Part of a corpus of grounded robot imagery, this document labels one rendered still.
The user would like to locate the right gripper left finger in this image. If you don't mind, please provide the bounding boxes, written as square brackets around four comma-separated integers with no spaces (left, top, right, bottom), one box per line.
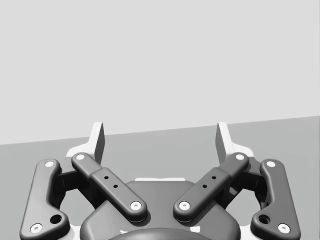
[19,121,148,240]

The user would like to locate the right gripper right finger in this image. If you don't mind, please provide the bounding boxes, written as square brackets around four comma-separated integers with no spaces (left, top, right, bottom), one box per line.
[172,121,302,240]

